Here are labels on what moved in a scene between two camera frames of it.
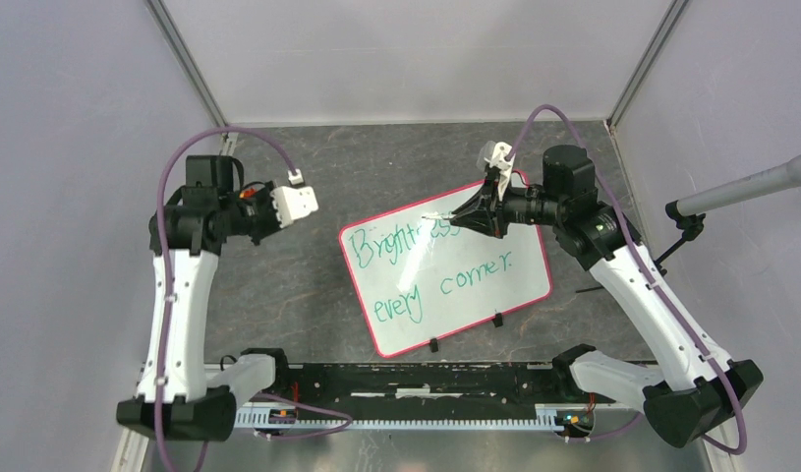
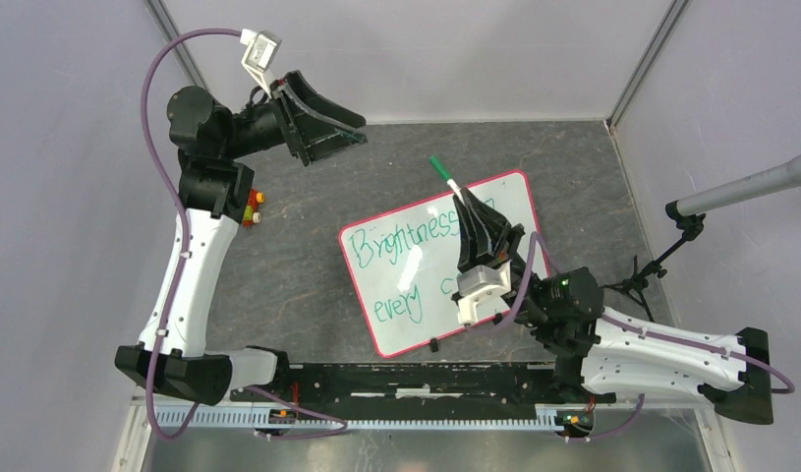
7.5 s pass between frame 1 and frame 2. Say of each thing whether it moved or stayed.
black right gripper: moved
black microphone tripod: stayed
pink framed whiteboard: stayed
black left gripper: moved
